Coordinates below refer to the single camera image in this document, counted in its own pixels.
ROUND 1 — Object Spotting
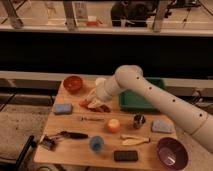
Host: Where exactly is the black rectangular remote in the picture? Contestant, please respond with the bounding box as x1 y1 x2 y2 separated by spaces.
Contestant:
114 150 138 162

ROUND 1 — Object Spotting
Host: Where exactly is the bunch of dark grapes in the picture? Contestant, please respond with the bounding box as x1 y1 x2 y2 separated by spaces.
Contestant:
85 105 110 113

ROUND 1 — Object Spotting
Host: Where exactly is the small metal cup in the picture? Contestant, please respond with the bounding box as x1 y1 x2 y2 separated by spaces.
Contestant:
133 114 146 129

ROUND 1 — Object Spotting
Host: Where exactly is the small metal utensil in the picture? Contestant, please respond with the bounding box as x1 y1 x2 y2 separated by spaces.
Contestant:
80 117 104 122

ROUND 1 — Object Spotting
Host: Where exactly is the yellow banana peel toy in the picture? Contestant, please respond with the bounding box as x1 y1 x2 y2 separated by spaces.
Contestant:
121 134 150 146

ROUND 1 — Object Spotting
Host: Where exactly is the orange-red bowl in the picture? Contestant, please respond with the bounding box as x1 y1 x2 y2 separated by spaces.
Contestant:
63 76 83 93

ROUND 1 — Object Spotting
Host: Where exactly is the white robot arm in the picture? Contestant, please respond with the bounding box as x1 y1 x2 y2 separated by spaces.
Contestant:
86 65 213 154

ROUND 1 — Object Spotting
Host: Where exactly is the orange fruit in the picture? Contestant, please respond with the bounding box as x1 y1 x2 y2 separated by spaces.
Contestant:
107 119 120 133

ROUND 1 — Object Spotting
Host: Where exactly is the blue plastic cup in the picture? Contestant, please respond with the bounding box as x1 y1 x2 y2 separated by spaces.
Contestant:
89 136 104 152

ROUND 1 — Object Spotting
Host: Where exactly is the black chair frame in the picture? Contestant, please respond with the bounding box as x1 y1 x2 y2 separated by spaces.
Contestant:
14 135 37 171

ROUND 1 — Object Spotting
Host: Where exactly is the black office chair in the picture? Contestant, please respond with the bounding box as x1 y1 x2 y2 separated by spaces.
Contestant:
110 0 159 27

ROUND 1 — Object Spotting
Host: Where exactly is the red chili pepper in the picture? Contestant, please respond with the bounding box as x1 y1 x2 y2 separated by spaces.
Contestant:
79 99 90 108

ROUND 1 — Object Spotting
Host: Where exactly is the blue sponge left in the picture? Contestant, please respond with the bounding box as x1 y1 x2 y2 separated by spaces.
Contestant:
53 104 72 114

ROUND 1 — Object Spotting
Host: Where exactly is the white paper cup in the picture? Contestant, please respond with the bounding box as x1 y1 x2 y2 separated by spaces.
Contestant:
95 77 106 86

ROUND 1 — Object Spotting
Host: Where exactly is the purple bowl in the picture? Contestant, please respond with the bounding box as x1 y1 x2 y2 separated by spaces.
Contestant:
156 137 188 171

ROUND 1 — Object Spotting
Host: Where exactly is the green plastic tray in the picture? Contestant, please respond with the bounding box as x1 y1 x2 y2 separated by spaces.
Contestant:
117 77 167 113

